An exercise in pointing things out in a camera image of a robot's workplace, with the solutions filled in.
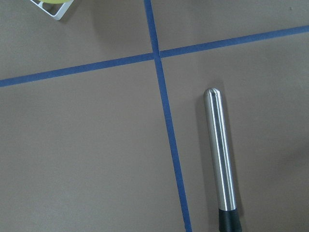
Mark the white cup rack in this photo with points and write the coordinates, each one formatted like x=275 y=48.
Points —
x=46 y=7

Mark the yellow cup on rack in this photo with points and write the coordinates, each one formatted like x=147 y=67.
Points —
x=55 y=1

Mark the steel muddler black handle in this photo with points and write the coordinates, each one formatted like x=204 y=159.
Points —
x=228 y=215

